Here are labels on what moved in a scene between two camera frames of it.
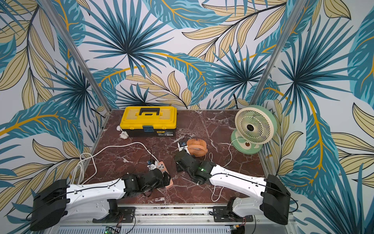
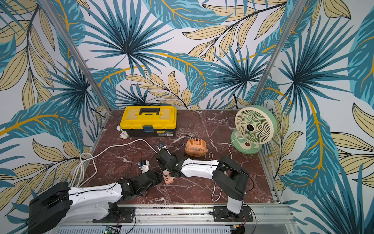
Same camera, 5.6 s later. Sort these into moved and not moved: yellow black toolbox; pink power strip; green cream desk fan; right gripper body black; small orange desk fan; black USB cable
Moved: pink power strip; right gripper body black
Not moved: yellow black toolbox; small orange desk fan; black USB cable; green cream desk fan
